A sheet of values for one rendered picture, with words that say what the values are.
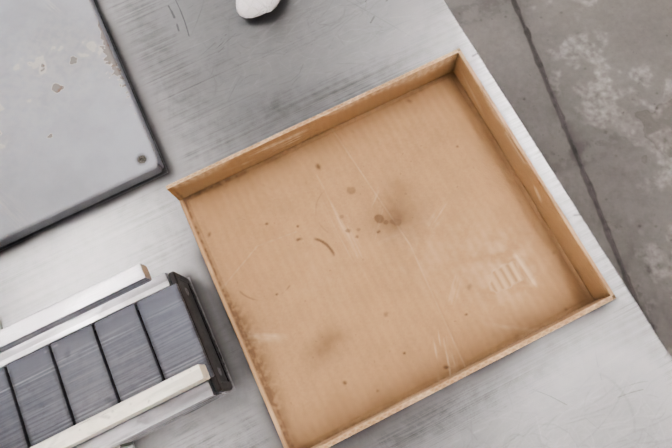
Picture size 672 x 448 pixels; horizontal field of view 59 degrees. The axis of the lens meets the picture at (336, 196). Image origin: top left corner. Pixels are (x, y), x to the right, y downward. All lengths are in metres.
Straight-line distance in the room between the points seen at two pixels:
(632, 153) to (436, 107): 1.04
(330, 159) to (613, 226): 1.04
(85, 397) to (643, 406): 0.46
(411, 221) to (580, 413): 0.21
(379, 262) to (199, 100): 0.24
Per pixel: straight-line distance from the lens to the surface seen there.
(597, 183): 1.54
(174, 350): 0.52
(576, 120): 1.58
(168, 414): 0.52
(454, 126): 0.59
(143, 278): 0.45
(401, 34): 0.64
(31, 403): 0.56
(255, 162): 0.58
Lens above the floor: 1.37
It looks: 73 degrees down
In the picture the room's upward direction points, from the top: 11 degrees counter-clockwise
